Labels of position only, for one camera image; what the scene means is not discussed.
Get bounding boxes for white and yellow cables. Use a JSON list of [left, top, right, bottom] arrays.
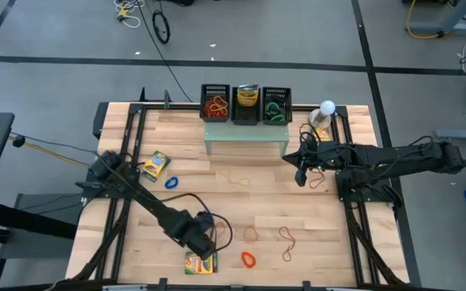
[[112, 0, 146, 29]]

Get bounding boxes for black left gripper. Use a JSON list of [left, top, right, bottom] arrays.
[[176, 213, 218, 262]]

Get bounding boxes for yellow rubber band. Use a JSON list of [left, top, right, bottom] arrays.
[[208, 95, 229, 115], [215, 170, 252, 188]]

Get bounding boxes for red-orange spiral coil bracelet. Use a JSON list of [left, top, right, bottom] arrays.
[[240, 251, 258, 270]]

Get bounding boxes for grey desk leg base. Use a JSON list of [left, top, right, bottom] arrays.
[[408, 0, 466, 38]]

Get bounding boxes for black looped floor cable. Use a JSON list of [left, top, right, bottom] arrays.
[[151, 9, 172, 45]]

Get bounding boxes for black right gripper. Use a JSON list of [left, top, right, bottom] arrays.
[[282, 143, 339, 187]]

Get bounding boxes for yellow cord with black knob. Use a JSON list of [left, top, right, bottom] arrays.
[[8, 135, 91, 167]]

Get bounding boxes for yellow floor cable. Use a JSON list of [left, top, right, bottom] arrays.
[[406, 0, 444, 40]]

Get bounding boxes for red rubber band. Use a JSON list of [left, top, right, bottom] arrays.
[[203, 99, 218, 120], [278, 226, 298, 264], [308, 167, 327, 190]]

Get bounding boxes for white bulb table lamp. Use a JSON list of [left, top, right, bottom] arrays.
[[308, 99, 337, 129]]

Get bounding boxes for green perforated metal shelf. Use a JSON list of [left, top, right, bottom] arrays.
[[203, 120, 290, 158]]

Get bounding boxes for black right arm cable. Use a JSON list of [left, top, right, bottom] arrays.
[[299, 122, 320, 143]]

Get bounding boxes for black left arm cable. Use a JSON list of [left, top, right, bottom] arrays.
[[151, 192, 235, 252]]

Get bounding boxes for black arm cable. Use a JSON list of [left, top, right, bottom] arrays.
[[151, 192, 235, 252], [299, 122, 320, 143]]

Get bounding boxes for black slotted plastic basket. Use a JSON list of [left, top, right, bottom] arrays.
[[261, 86, 294, 126], [199, 83, 231, 124], [231, 84, 263, 127]]

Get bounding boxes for long black floor cable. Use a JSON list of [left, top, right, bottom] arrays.
[[135, 0, 194, 103]]

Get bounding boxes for grey floor bar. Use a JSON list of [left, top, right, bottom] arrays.
[[434, 128, 466, 141]]

